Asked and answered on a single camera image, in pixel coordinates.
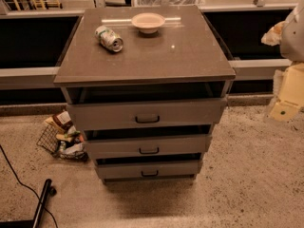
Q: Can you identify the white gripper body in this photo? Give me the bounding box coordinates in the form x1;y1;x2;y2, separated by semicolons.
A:
273;63;304;109

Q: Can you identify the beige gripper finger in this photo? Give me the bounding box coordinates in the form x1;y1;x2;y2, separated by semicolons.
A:
267;100;299;122
261;21;285;47

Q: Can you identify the grey top drawer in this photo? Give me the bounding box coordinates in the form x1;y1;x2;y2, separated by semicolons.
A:
67;98;226;131

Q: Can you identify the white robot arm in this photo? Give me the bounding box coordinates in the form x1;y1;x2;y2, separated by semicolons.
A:
261;0;304;122

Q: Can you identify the grey drawer cabinet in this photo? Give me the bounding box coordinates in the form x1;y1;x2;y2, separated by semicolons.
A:
54;6;236;182

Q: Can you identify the grey bottom drawer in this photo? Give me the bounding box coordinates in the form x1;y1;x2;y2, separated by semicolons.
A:
96;161;202;180

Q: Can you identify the grey metal railing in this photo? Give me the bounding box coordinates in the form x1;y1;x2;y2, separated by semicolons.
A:
0;3;295;90

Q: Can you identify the white paper bowl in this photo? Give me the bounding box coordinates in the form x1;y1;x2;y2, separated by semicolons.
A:
131;13;165;34

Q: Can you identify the crushed soda can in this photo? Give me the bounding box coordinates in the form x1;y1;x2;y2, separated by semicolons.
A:
95;26;124;52

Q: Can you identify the black stand base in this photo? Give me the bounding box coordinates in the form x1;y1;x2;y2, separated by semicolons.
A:
0;179;56;228

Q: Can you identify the wire basket with snacks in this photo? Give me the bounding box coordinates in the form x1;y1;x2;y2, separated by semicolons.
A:
37;111;88;162

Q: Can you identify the black floor cable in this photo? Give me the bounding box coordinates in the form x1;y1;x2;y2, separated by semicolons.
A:
0;144;60;228

